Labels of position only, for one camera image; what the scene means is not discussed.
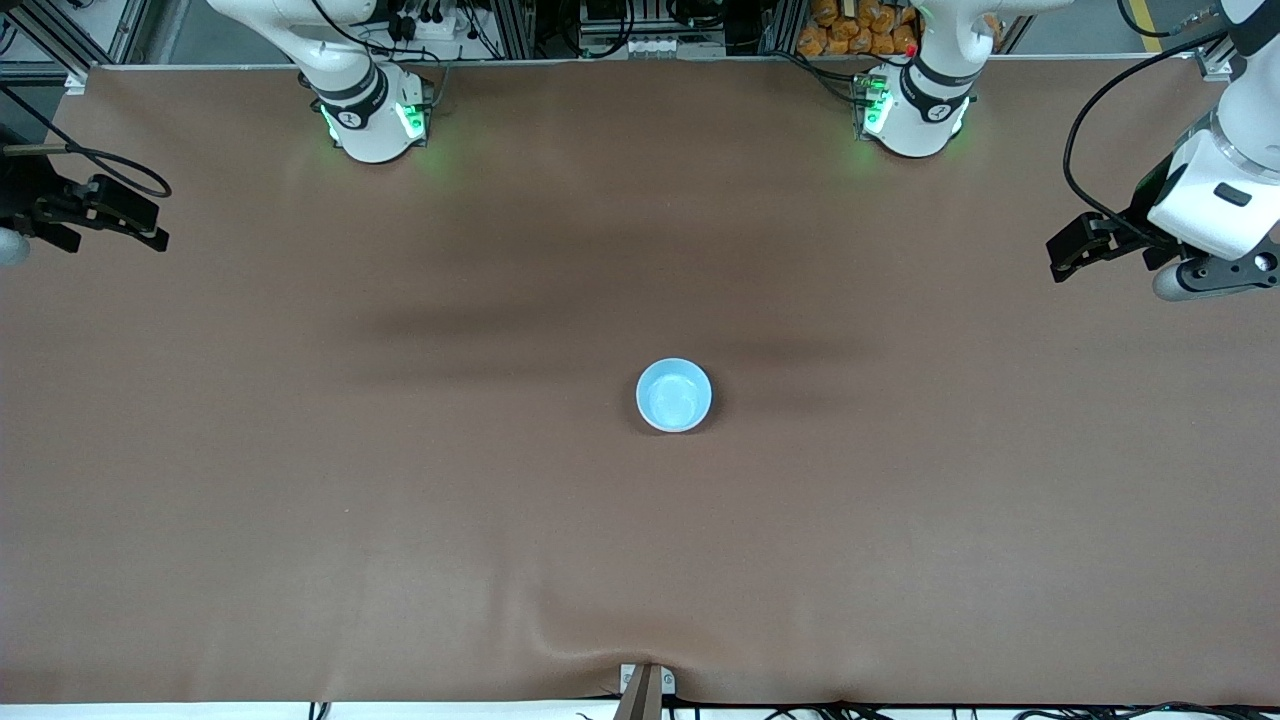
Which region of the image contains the light blue bowl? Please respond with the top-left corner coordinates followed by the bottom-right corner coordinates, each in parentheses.
top-left (635, 357), bottom-right (714, 434)

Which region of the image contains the orange packets pile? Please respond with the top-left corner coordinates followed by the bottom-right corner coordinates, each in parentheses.
top-left (797, 0), bottom-right (1001, 57)

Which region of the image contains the white power strip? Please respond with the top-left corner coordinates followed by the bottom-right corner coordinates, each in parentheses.
top-left (385, 5), bottom-right (471, 46)

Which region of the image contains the brown table mat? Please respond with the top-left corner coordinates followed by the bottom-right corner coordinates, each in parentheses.
top-left (0, 55), bottom-right (1280, 706)

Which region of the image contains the black electronics box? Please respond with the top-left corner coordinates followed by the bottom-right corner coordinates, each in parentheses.
top-left (578, 0), bottom-right (729, 58)

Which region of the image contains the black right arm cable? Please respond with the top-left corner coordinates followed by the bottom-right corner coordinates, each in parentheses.
top-left (0, 85), bottom-right (174, 200)

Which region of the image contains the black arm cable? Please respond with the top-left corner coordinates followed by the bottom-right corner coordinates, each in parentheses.
top-left (0, 85), bottom-right (174, 200)
top-left (1062, 28), bottom-right (1237, 224)

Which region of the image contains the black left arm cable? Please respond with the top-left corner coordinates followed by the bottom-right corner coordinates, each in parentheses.
top-left (1062, 28), bottom-right (1237, 224)

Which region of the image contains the black cable with connector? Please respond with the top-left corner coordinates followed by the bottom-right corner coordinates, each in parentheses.
top-left (1114, 0), bottom-right (1227, 42)

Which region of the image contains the grey metal bracket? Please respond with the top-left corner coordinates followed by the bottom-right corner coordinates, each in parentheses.
top-left (619, 663), bottom-right (676, 698)

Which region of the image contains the brown post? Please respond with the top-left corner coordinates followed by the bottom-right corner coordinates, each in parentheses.
top-left (612, 667), bottom-right (664, 720)

